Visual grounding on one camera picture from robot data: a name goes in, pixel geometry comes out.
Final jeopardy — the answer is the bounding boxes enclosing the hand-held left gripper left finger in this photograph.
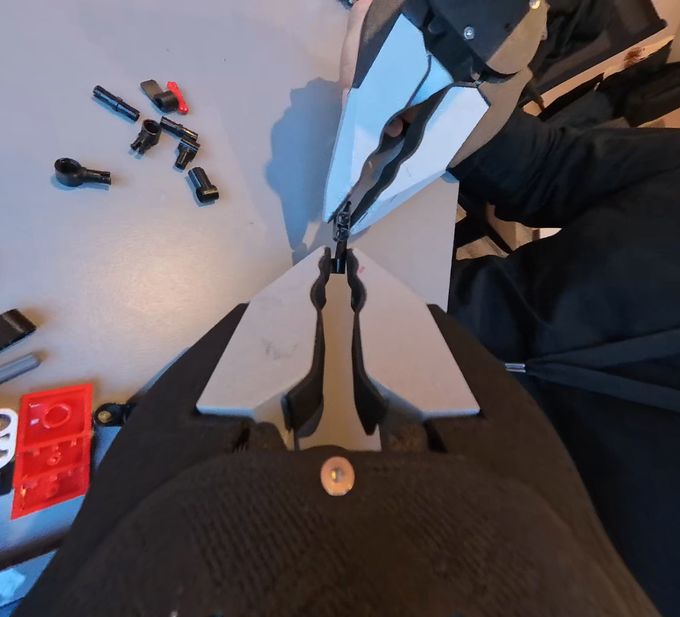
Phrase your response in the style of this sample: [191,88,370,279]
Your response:
[195,246,327,434]

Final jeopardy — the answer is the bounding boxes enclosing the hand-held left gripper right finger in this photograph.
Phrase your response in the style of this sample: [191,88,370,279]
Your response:
[345,246,481,436]

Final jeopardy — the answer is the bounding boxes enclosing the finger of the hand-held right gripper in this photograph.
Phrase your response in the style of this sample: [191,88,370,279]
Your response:
[323,13,452,223]
[348,85,492,235]

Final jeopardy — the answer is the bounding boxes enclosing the black sloped brick with sticker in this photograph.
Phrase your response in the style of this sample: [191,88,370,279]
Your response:
[332,201,353,275]

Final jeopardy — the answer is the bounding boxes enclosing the person's right forearm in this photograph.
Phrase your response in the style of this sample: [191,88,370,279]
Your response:
[449,109,680,229]

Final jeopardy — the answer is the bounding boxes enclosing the grey desk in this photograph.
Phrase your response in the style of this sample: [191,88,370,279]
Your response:
[0,0,460,575]

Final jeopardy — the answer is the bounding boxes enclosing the person's right hand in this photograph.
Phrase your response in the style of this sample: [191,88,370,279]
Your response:
[340,0,373,92]

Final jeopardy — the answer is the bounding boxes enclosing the beige furniture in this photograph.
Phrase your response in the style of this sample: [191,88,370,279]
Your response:
[521,35,680,120]

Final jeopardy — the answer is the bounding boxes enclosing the black stubby connector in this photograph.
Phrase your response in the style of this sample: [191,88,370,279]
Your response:
[174,138,203,171]

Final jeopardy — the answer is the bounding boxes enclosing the short black pin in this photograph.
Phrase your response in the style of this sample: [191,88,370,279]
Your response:
[159,116,200,142]

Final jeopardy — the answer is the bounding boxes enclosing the person's black clothing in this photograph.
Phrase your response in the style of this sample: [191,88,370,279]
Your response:
[449,128,680,617]

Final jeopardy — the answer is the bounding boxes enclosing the small black flat beam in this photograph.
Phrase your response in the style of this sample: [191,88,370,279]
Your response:
[140,79,179,114]

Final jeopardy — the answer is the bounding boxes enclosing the black socket pin connector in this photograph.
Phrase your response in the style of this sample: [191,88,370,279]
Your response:
[130,119,163,155]

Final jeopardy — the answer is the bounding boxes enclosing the pile of toy bricks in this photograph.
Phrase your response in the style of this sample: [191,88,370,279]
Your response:
[0,308,134,538]

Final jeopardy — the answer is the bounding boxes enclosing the long black pin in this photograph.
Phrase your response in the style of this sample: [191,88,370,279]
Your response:
[92,85,141,122]

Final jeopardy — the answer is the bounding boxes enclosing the black ring-end connector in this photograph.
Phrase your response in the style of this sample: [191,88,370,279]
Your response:
[53,157,112,188]

